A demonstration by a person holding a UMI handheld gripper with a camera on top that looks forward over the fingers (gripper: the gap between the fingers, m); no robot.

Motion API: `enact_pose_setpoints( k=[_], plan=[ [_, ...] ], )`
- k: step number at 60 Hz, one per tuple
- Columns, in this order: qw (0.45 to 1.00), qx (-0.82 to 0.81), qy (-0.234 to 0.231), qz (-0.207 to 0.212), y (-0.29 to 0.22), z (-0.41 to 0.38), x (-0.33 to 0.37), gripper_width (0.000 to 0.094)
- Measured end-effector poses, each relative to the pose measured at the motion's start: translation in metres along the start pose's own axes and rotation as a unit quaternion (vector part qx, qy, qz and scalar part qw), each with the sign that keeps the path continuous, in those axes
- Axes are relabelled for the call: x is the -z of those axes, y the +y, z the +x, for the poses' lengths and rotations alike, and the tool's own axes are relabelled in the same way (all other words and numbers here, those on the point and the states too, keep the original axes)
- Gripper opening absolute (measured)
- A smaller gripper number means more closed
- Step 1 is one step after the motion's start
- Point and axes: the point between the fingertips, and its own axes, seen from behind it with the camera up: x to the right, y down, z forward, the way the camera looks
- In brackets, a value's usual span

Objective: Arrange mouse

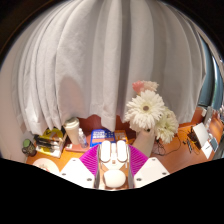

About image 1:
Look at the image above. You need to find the clear spray bottle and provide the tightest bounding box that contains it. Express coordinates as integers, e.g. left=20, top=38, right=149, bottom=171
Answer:
left=77, top=128, right=89, bottom=149

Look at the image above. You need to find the black cable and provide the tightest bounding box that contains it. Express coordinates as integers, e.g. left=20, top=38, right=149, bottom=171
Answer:
left=151, top=131, right=191, bottom=157

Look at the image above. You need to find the white flat panel device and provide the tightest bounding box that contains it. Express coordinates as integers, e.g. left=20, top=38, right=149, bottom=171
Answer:
left=192, top=122, right=210, bottom=148

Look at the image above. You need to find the white curtain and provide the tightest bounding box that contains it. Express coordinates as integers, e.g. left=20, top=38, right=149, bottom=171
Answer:
left=11, top=0, right=208, bottom=136

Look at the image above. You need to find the white and yellow book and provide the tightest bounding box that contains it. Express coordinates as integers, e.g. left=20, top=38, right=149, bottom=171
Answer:
left=35, top=144, right=63, bottom=158

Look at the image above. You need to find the dark red book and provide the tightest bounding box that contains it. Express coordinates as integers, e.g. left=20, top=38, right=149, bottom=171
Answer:
left=65, top=143, right=92, bottom=154

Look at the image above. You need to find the white computer mouse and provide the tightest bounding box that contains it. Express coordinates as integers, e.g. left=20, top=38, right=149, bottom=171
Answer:
left=99, top=139, right=130, bottom=190

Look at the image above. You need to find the orange book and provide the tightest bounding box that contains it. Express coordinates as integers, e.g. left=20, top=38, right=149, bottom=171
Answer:
left=113, top=129, right=129, bottom=145

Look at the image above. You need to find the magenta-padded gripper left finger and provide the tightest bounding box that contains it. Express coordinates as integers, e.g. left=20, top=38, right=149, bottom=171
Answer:
left=59, top=143, right=101, bottom=190

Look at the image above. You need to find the white ceramic vase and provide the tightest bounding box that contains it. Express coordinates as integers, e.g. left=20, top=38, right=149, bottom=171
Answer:
left=132, top=128, right=156, bottom=158

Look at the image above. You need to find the white flower bouquet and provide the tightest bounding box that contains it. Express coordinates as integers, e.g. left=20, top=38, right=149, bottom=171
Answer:
left=123, top=79, right=180, bottom=144

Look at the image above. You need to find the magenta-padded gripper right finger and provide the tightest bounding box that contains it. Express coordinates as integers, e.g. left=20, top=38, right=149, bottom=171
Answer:
left=128, top=144, right=169, bottom=190

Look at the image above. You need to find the blue book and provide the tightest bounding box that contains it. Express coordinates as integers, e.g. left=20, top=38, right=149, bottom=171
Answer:
left=89, top=128, right=116, bottom=148

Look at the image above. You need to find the cream tumbler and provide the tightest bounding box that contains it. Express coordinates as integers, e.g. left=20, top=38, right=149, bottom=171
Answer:
left=63, top=117, right=81, bottom=146

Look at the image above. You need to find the green and black mug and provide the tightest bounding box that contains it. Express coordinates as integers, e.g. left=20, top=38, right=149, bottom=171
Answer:
left=21, top=138, right=38, bottom=158

